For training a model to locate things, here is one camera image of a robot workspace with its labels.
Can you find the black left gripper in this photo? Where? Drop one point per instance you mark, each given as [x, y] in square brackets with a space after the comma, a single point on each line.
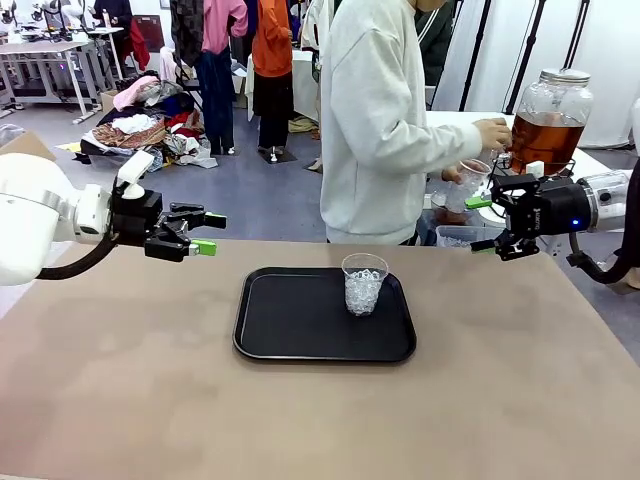
[137, 217]

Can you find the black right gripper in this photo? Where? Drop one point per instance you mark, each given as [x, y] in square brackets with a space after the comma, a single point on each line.
[555, 210]

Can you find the tall clear iced cup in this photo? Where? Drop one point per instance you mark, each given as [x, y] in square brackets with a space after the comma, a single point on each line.
[467, 185]

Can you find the person's right forearm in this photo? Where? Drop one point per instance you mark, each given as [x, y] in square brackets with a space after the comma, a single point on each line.
[440, 145]

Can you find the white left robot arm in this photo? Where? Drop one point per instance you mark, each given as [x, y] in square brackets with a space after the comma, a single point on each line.
[25, 225]

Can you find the glass dispenser with brown drink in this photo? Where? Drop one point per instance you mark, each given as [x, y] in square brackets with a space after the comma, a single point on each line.
[550, 135]

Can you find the short clear iced cup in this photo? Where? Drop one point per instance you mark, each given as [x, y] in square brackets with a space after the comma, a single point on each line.
[362, 290]

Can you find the person's left hand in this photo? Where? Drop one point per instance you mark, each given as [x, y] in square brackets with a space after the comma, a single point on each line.
[452, 176]

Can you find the person's right hand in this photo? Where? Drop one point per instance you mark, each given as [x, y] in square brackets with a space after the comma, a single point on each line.
[492, 132]

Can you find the clear tub of ice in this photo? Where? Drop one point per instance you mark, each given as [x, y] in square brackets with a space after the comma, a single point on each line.
[452, 239]

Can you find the pile of mixed clothes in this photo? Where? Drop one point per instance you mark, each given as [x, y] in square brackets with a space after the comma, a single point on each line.
[145, 130]

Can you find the black plastic serving tray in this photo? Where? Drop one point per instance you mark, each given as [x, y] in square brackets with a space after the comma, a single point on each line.
[300, 325]

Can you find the small cardboard box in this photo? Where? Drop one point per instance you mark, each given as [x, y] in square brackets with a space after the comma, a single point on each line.
[107, 102]

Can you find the person in pale sweatshirt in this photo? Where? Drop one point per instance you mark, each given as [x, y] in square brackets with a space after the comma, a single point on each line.
[370, 125]

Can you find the black stand pole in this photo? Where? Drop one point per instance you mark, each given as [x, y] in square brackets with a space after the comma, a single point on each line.
[526, 55]
[576, 35]
[475, 55]

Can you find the large cardboard box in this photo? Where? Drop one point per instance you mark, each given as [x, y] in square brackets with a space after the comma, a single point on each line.
[25, 145]

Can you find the red garment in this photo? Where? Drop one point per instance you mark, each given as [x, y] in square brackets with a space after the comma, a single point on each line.
[141, 52]

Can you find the person in dark green jacket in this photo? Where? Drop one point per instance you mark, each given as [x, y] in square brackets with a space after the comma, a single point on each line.
[437, 45]

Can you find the white draped table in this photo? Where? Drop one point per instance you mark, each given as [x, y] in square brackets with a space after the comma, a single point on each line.
[305, 85]

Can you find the dark patterned hanging garment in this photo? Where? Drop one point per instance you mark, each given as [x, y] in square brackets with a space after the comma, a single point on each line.
[186, 30]

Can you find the figure in orange top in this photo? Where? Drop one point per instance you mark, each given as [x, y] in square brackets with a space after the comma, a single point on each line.
[272, 45]

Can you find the figure in pink top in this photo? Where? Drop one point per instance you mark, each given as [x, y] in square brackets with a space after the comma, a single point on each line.
[220, 25]

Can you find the small white desk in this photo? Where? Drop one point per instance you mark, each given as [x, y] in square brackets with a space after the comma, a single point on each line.
[102, 31]

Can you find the long white workbench desk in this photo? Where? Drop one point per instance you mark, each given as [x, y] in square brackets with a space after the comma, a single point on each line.
[40, 48]

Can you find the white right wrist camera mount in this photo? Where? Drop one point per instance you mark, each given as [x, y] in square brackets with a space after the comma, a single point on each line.
[536, 167]

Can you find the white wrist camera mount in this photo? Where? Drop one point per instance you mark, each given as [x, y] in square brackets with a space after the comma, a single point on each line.
[134, 170]
[536, 167]

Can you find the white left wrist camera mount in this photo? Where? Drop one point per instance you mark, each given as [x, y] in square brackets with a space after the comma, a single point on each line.
[134, 170]

